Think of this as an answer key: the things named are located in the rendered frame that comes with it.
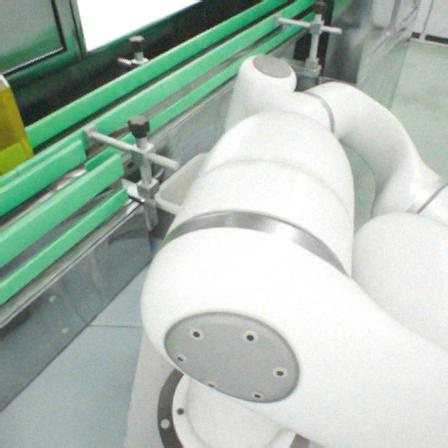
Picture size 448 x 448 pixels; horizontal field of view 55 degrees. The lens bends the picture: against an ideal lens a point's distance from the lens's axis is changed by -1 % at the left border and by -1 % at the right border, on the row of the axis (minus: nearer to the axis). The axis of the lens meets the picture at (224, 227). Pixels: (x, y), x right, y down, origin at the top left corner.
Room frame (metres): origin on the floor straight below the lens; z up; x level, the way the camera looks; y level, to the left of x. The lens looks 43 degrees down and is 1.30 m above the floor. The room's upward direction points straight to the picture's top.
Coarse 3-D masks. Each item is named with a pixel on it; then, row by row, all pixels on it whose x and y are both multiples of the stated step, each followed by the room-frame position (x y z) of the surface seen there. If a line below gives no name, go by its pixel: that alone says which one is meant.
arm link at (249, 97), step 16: (256, 64) 0.53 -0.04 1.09; (272, 64) 0.54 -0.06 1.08; (240, 80) 0.52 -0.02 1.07; (256, 80) 0.50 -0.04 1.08; (272, 80) 0.50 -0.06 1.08; (288, 80) 0.51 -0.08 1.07; (240, 96) 0.51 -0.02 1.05; (256, 96) 0.49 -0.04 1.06; (272, 96) 0.48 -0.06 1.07; (288, 96) 0.47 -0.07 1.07; (304, 96) 0.48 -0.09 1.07; (240, 112) 0.51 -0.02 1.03; (256, 112) 0.48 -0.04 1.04; (304, 112) 0.45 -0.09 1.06; (320, 112) 0.46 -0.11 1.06
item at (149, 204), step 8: (128, 184) 0.55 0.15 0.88; (128, 192) 0.53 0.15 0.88; (136, 192) 0.53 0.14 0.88; (136, 200) 0.52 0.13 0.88; (144, 200) 0.51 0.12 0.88; (152, 200) 0.53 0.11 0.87; (144, 208) 0.51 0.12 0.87; (152, 208) 0.52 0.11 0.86; (152, 216) 0.52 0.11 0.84; (152, 224) 0.52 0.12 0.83
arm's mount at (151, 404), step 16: (144, 336) 0.28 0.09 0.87; (144, 352) 0.26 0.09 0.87; (144, 368) 0.24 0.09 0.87; (160, 368) 0.24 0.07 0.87; (144, 384) 0.22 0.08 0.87; (160, 384) 0.22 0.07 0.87; (176, 384) 0.22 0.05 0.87; (144, 400) 0.20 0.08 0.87; (160, 400) 0.20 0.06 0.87; (128, 416) 0.19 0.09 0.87; (144, 416) 0.19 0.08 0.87; (160, 416) 0.19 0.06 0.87; (128, 432) 0.17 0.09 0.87; (144, 432) 0.17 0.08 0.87; (160, 432) 0.17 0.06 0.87; (176, 432) 0.17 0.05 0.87
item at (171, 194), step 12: (204, 156) 0.70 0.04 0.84; (192, 168) 0.67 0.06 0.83; (168, 180) 0.62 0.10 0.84; (180, 180) 0.64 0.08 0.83; (192, 180) 0.66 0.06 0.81; (168, 192) 0.60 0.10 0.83; (180, 192) 0.63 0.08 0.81; (156, 204) 0.56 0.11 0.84; (168, 204) 0.55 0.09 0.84; (180, 204) 0.62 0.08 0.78
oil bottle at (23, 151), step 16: (0, 80) 0.51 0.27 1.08; (0, 96) 0.50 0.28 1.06; (0, 112) 0.49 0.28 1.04; (16, 112) 0.51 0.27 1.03; (0, 128) 0.49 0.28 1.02; (16, 128) 0.50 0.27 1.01; (0, 144) 0.48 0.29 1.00; (16, 144) 0.50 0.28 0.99; (0, 160) 0.47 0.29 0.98; (16, 160) 0.49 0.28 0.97; (0, 176) 0.47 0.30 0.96
